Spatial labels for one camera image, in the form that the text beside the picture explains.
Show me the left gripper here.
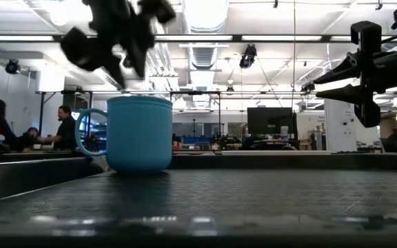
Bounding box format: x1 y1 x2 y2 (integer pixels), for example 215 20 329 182
60 0 177 90

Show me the black monitor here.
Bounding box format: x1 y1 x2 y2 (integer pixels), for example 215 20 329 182
247 107 298 136

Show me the thin hanging cable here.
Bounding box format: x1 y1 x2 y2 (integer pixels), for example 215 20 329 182
292 0 297 111

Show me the silver ventilation duct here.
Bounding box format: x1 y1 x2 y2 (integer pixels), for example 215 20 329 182
181 0 230 107

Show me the black textured tray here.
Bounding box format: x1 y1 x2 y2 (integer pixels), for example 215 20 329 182
0 153 397 248

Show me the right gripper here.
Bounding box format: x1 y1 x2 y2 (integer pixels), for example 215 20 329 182
314 20 397 128

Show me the black wall camera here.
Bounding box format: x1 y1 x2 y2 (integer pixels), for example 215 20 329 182
5 59 22 75

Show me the black overhead camera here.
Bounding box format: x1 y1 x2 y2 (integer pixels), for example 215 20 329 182
238 43 258 70

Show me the blue plastic mug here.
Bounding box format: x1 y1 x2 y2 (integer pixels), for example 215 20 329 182
74 95 174 174

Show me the blue storage bin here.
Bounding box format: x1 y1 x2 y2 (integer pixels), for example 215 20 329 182
182 136 212 145

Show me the white pillar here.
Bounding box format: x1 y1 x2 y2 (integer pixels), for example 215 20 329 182
324 99 358 153

